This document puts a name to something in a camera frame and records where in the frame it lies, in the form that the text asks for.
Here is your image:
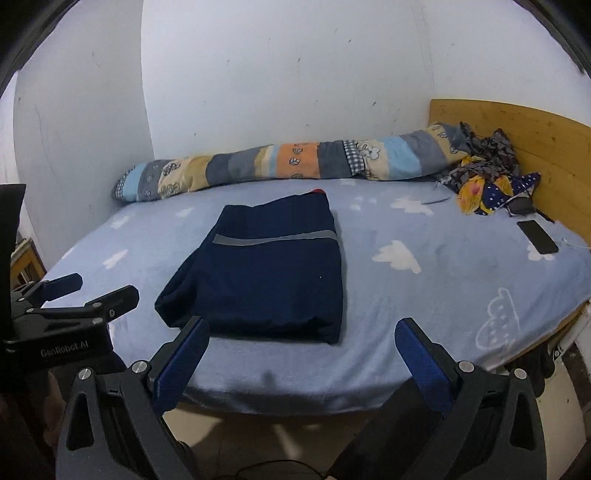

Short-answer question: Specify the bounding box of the wooden bed headboard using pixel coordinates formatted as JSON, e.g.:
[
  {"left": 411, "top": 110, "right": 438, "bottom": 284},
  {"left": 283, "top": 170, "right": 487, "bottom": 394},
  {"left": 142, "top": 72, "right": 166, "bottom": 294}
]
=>
[{"left": 429, "top": 98, "right": 591, "bottom": 232}]

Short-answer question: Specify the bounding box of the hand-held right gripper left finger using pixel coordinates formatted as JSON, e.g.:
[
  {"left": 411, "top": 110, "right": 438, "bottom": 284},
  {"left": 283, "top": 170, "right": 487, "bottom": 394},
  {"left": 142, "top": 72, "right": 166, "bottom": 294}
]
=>
[{"left": 55, "top": 316, "right": 211, "bottom": 480}]

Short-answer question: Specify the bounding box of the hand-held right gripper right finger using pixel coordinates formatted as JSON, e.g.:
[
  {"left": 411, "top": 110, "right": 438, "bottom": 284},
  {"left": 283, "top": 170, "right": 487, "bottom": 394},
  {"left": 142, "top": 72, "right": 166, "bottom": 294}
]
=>
[{"left": 394, "top": 318, "right": 548, "bottom": 480}]

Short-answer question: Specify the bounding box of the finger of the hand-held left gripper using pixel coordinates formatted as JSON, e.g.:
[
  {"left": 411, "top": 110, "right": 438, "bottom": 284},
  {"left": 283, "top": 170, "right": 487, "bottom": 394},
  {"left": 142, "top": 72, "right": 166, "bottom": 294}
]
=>
[
  {"left": 11, "top": 273, "right": 84, "bottom": 310},
  {"left": 28, "top": 285, "right": 140, "bottom": 328}
]

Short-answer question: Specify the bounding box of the white object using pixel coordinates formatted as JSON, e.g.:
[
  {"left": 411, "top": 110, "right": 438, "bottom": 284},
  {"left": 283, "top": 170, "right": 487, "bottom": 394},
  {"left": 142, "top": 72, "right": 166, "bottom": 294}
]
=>
[{"left": 554, "top": 302, "right": 591, "bottom": 365}]

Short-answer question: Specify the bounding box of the black smartphone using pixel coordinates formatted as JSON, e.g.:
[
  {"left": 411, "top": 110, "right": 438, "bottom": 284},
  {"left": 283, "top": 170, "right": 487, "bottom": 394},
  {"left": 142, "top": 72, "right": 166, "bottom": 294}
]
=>
[{"left": 517, "top": 220, "right": 559, "bottom": 256}]

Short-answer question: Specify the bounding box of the black wallet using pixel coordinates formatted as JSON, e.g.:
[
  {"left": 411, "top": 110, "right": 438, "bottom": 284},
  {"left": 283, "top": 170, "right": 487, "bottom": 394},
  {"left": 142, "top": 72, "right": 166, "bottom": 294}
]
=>
[{"left": 505, "top": 196, "right": 536, "bottom": 217}]

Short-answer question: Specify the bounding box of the light blue cloud-print bed sheet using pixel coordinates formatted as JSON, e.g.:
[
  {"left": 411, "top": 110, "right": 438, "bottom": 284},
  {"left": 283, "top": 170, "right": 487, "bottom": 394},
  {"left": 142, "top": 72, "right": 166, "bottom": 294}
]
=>
[{"left": 39, "top": 178, "right": 591, "bottom": 416}]

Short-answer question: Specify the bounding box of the wooden chair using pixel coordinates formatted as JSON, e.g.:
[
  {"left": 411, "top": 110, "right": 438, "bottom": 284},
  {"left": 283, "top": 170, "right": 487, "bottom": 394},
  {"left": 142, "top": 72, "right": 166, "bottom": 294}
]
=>
[{"left": 10, "top": 237, "right": 47, "bottom": 287}]

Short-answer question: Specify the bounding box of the colourful patterned cloth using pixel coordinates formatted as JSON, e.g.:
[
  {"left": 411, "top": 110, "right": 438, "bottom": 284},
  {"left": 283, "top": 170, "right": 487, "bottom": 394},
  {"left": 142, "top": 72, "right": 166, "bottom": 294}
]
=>
[{"left": 436, "top": 122, "right": 542, "bottom": 217}]

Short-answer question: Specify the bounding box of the navy blue work jacket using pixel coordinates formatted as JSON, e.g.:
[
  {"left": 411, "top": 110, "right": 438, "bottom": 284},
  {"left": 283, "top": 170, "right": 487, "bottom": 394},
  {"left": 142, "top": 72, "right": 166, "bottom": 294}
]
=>
[{"left": 154, "top": 190, "right": 346, "bottom": 344}]

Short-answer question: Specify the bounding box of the wooden bed side rail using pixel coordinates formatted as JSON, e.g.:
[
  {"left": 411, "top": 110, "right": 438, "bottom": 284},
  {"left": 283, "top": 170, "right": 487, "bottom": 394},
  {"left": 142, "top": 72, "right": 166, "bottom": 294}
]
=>
[{"left": 503, "top": 300, "right": 591, "bottom": 370}]

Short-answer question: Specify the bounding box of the rolled patchwork quilt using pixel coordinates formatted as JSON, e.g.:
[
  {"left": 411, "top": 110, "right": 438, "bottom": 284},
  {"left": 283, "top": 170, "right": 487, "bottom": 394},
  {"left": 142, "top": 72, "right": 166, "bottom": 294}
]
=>
[{"left": 112, "top": 122, "right": 472, "bottom": 204}]

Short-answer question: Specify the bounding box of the black cable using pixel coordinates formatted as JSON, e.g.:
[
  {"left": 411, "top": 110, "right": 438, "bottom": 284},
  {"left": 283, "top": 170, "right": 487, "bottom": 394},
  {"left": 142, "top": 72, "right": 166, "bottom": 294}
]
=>
[{"left": 231, "top": 458, "right": 324, "bottom": 480}]

